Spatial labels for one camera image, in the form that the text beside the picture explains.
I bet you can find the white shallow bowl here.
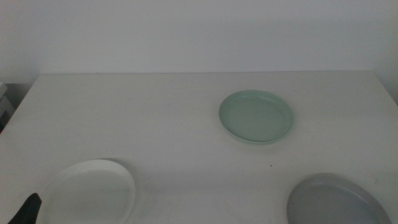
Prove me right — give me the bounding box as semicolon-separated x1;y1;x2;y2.
34;159;137;224

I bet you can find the pale green shallow bowl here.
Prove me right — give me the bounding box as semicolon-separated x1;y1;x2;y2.
218;90;294;145

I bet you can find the grey shallow bowl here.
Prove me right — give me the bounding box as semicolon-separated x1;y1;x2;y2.
286;173;393;224

